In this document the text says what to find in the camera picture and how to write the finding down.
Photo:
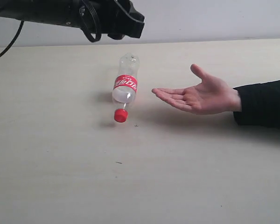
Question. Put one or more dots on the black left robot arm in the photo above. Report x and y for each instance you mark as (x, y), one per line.
(54, 12)

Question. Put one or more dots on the person's open hand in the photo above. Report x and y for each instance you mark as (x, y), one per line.
(211, 96)

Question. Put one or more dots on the clear cola bottle red label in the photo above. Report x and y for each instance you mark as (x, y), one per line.
(125, 86)

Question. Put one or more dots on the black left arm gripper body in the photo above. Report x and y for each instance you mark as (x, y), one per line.
(115, 18)

